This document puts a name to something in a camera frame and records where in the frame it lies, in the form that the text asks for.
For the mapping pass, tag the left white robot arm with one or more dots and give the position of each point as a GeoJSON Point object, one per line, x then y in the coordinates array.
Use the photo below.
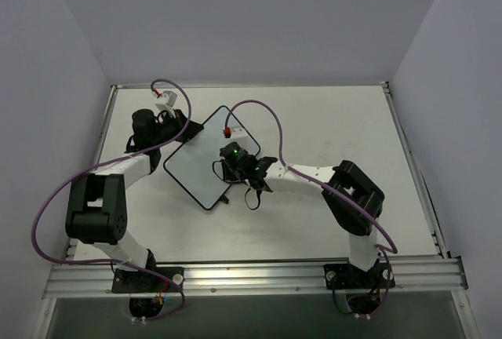
{"type": "Point", "coordinates": [97, 212]}

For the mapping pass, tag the black framed whiteboard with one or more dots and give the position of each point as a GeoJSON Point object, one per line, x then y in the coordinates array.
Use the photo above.
{"type": "Point", "coordinates": [195, 165]}

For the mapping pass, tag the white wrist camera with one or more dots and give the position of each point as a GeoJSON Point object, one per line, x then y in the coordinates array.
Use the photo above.
{"type": "Point", "coordinates": [236, 134]}
{"type": "Point", "coordinates": [166, 101]}

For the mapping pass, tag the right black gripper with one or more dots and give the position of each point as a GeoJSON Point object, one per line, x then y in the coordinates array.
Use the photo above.
{"type": "Point", "coordinates": [228, 170]}

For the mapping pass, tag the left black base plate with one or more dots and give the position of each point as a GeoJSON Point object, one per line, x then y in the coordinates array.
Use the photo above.
{"type": "Point", "coordinates": [140, 282]}

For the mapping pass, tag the right side aluminium rail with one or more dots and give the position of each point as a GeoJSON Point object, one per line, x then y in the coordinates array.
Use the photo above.
{"type": "Point", "coordinates": [418, 179]}

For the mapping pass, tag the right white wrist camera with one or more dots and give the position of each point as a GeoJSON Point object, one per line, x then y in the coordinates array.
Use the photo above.
{"type": "Point", "coordinates": [236, 134]}

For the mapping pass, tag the aluminium mounting rail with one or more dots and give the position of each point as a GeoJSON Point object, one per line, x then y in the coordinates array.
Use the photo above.
{"type": "Point", "coordinates": [412, 274]}

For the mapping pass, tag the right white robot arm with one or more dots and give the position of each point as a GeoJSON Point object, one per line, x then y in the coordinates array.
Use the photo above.
{"type": "Point", "coordinates": [353, 199]}

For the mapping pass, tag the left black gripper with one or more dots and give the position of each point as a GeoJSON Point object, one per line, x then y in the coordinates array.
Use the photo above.
{"type": "Point", "coordinates": [182, 124]}

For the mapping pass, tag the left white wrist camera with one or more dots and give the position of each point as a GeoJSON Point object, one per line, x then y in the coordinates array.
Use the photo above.
{"type": "Point", "coordinates": [166, 101]}

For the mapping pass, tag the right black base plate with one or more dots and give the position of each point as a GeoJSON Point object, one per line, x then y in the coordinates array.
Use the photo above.
{"type": "Point", "coordinates": [345, 276]}

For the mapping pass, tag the whiteboard metal stand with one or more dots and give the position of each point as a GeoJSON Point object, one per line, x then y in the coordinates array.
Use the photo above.
{"type": "Point", "coordinates": [224, 199]}

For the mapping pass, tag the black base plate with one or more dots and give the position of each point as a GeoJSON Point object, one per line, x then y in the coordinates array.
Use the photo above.
{"type": "Point", "coordinates": [345, 276]}
{"type": "Point", "coordinates": [140, 282]}

